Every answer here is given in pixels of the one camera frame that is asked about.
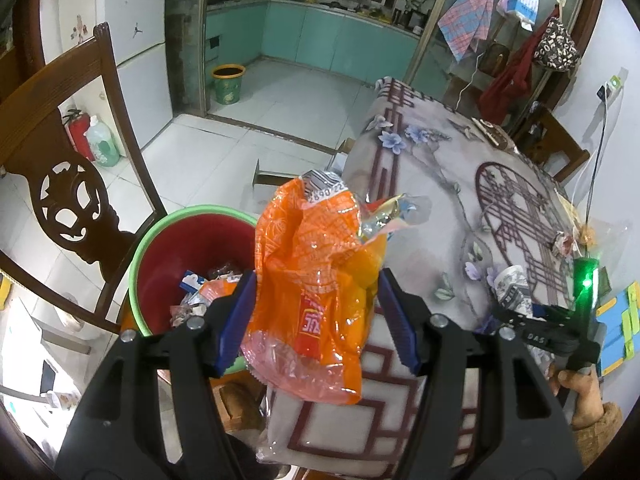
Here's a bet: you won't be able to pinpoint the green detergent bottle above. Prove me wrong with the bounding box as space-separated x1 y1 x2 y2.
84 115 122 168

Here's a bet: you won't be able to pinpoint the orange plastic bag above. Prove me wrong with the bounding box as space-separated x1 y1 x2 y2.
240 169 390 407

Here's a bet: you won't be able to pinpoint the person's right hand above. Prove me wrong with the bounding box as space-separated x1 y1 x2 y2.
549 368 608 429

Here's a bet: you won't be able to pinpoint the silver wrapper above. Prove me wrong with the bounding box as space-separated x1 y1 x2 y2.
494 264 537 317

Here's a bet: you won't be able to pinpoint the green and red trash bucket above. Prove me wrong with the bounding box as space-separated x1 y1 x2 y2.
128 204 262 376

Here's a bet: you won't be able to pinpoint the letter print bag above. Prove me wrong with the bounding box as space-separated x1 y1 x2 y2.
531 14 582 75

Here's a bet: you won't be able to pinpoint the plain wooden chair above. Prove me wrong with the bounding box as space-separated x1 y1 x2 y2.
514 101 592 184

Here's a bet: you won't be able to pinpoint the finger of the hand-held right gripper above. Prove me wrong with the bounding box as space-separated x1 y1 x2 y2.
490 304 567 325

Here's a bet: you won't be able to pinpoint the plaid towel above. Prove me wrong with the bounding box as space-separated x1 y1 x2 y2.
438 0 499 64

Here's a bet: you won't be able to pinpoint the pile of crumpled wrappers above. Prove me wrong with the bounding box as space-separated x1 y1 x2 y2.
169 257 247 330

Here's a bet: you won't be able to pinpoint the red garment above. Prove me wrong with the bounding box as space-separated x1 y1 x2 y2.
476 19 535 127

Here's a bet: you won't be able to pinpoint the carved wooden chair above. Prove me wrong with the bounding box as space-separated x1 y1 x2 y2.
0 21 168 336

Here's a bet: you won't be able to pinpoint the teal kitchen cabinets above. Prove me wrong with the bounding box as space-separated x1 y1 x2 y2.
205 0 426 81

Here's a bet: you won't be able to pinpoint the white refrigerator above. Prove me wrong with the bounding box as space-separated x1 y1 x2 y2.
39 0 175 151

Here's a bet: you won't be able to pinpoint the clear plastic bag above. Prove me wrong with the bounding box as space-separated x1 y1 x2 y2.
574 219 632 262

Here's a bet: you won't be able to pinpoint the small crumpled wrapper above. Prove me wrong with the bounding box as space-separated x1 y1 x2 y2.
551 229 577 257

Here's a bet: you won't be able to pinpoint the charger cable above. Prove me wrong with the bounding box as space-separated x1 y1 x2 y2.
570 97 612 231

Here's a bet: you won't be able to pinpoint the yellow and green waste bin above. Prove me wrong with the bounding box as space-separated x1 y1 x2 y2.
210 63 247 107

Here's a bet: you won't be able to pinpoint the wall charger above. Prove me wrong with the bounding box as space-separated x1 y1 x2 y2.
596 74 624 102

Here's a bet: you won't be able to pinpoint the red fire extinguisher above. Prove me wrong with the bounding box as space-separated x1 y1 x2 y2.
61 108 92 162

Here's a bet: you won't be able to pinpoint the floral printed tablecloth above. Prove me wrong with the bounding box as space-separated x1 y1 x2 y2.
256 76 609 480

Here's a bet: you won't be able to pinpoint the blue and yellow toy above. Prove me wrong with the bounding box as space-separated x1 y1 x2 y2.
594 280 640 377

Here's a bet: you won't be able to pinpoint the small wooden board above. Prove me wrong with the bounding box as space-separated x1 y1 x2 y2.
470 116 517 149

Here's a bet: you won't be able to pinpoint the person's right forearm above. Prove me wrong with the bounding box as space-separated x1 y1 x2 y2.
569 401 624 467

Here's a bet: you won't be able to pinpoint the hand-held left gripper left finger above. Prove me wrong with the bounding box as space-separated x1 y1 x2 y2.
54 270 257 480

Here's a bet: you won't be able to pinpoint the clear plastic wrapper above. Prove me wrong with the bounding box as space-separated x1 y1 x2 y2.
361 191 432 242

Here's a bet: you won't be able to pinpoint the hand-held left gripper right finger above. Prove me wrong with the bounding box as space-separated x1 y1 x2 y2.
377 268 585 480

